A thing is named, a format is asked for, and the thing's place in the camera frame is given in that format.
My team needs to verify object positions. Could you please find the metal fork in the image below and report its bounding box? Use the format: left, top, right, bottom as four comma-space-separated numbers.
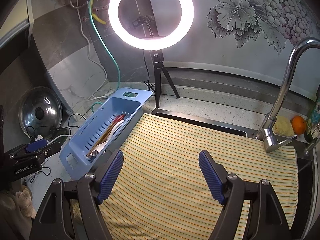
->
86, 149, 100, 159

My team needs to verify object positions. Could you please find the chrome faucet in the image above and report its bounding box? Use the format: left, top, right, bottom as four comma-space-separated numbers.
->
254, 37, 320, 153

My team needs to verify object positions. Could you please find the brown chopstick red end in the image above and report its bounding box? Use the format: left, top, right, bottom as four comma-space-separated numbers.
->
97, 114, 125, 145
94, 114, 123, 147

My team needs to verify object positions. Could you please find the black tripod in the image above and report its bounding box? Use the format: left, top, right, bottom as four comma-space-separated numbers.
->
143, 50, 180, 109

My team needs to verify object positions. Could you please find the white ceramic spoon with logo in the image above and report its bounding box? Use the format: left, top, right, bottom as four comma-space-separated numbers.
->
106, 120, 124, 142

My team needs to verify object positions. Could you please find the steel pot lid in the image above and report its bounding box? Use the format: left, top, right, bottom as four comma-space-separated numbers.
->
18, 87, 63, 139

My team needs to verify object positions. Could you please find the yellow sponge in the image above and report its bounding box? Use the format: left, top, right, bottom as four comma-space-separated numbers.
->
272, 116, 295, 137

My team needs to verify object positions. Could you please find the striped yellow cloth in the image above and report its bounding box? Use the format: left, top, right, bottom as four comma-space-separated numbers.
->
100, 114, 298, 239

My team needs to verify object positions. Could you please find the orange fruit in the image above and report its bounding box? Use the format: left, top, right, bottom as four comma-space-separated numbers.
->
291, 115, 306, 135

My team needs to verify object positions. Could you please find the blue plastic drain basket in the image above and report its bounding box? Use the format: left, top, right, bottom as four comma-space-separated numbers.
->
60, 88, 152, 180

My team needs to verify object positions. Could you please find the white ring light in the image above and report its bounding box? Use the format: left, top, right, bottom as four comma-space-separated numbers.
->
107, 0, 195, 52

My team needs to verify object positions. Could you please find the white cable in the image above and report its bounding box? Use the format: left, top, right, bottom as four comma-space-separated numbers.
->
69, 0, 113, 100

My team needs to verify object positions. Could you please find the green cable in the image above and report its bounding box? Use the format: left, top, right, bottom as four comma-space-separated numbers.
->
86, 0, 121, 113

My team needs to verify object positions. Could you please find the left hand in knit glove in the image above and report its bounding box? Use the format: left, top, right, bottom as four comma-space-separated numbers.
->
1, 185, 36, 239

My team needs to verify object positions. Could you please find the black cable on counter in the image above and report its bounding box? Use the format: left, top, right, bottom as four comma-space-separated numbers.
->
23, 113, 87, 183

